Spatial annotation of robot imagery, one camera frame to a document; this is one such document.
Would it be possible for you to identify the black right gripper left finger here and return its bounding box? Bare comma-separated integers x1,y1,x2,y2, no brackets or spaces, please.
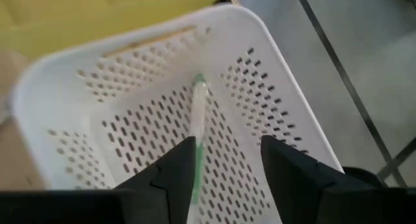
113,136,197,224

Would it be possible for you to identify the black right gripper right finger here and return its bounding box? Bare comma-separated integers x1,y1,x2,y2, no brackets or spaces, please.
261,134,374,224

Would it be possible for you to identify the green toothbrush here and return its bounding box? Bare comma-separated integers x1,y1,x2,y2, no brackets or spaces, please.
187,73,209,224

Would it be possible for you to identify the white perforated plastic basket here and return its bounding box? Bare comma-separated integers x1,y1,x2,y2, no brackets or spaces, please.
9,3,345,224

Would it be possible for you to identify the yellow plastic bin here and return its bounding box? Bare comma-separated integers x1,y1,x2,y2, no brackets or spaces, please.
0,0,228,61

